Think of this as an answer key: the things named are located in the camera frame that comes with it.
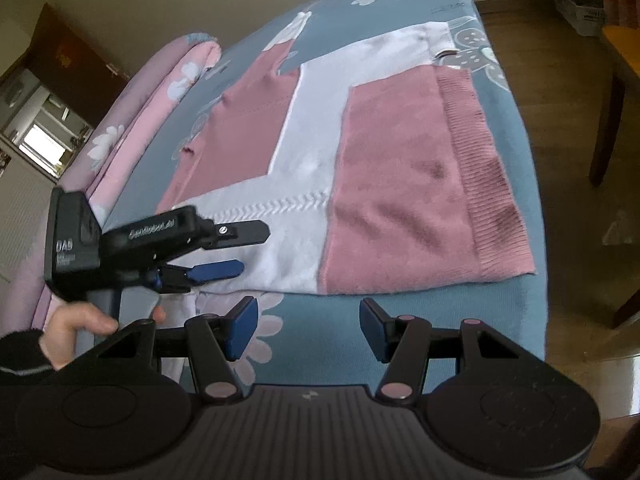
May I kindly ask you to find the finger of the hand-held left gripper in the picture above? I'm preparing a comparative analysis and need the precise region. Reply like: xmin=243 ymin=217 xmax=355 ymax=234
xmin=160 ymin=259 xmax=245 ymax=293
xmin=197 ymin=219 xmax=272 ymax=251

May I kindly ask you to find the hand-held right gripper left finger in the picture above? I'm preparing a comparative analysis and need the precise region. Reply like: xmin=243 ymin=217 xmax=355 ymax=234
xmin=97 ymin=296 xmax=259 ymax=405

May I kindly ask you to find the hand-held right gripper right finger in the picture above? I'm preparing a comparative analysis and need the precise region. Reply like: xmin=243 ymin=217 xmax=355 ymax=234
xmin=360 ymin=297 xmax=526 ymax=404

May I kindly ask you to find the pink and white sweater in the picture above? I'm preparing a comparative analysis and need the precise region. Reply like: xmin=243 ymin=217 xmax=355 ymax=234
xmin=156 ymin=21 xmax=537 ymax=381

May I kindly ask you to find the person's left forearm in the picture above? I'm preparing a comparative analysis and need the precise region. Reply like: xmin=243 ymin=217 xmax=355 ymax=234
xmin=0 ymin=329 xmax=57 ymax=388

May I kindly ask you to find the person's left hand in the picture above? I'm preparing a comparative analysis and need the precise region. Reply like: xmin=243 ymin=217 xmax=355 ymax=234
xmin=39 ymin=302 xmax=167 ymax=372

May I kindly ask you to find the blue floral bed sheet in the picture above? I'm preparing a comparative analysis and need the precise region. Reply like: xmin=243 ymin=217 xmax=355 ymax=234
xmin=87 ymin=0 xmax=551 ymax=391

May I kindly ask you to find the pink floral quilt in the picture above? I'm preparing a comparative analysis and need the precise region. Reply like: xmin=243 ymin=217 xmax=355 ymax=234
xmin=10 ymin=35 xmax=223 ymax=346

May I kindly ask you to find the wooden door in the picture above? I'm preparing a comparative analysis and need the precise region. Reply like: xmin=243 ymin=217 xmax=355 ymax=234
xmin=25 ymin=2 xmax=132 ymax=128

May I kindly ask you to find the wooden chair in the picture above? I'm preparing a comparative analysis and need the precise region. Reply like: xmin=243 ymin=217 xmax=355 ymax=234
xmin=589 ymin=25 xmax=640 ymax=331

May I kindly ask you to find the white box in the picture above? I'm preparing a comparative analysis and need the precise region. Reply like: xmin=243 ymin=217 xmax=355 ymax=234
xmin=554 ymin=0 xmax=608 ymax=37

